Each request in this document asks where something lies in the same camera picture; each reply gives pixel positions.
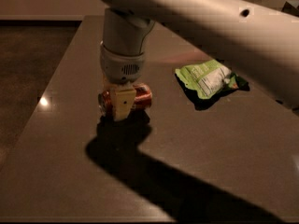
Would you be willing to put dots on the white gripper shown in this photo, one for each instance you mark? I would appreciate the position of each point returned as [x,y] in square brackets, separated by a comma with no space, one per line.
[121,66]

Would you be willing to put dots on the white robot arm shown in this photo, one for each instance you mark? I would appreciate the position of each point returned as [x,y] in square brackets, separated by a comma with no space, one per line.
[259,43]

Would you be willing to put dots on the red coke can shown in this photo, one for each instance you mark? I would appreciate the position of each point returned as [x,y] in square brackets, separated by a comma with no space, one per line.
[142,101]

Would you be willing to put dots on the green chip bag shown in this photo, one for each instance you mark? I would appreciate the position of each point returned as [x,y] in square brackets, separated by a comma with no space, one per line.
[209,78]

